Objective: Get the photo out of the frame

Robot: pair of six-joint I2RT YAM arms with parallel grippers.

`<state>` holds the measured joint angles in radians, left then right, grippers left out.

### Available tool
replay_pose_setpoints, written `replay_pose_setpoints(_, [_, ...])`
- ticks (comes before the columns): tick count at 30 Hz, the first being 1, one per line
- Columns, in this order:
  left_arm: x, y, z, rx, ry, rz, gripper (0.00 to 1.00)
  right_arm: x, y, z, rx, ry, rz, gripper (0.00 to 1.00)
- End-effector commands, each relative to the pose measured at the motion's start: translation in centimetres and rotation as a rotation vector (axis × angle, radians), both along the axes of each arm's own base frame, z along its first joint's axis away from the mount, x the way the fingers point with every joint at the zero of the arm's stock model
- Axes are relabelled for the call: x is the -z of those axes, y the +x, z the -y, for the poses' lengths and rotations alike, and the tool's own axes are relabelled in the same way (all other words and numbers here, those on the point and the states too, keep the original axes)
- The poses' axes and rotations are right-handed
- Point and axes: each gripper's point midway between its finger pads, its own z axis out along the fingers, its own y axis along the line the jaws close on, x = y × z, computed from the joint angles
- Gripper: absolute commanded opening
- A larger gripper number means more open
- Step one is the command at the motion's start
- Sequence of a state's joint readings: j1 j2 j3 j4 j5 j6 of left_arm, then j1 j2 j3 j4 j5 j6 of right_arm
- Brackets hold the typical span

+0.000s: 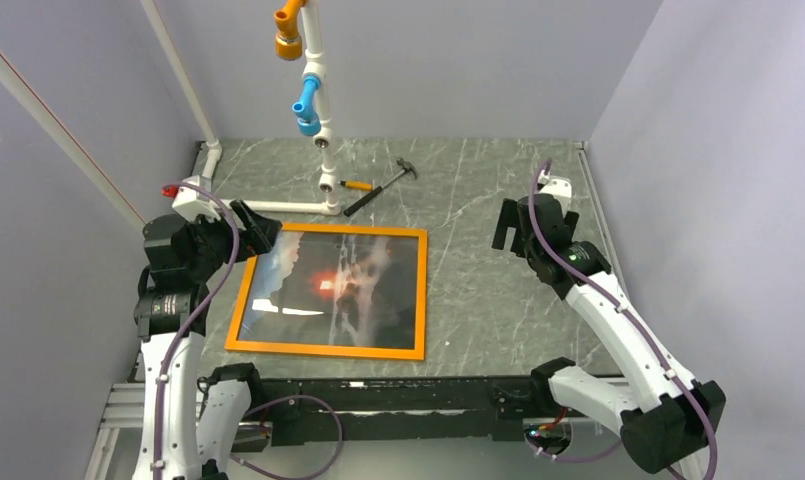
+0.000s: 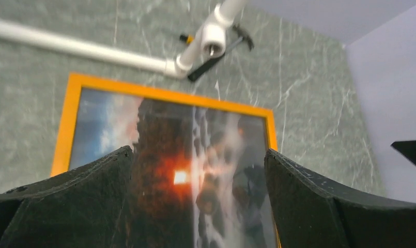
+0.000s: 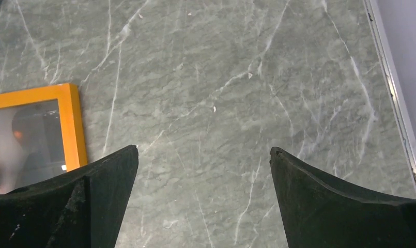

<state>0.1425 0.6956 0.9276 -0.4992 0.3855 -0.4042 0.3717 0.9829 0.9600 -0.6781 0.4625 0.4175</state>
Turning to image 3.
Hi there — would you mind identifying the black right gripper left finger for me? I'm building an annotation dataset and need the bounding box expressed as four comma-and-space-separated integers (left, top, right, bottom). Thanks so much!
0, 145, 138, 247

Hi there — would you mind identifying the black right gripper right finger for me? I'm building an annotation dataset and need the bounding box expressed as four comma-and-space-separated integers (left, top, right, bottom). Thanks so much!
270, 147, 416, 247

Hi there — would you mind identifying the orange picture frame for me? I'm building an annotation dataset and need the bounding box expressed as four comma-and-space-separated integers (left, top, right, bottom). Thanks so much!
0, 83, 87, 194

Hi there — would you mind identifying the aluminium table edge rail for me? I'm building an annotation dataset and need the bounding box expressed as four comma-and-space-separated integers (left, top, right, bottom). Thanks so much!
364, 1, 416, 193

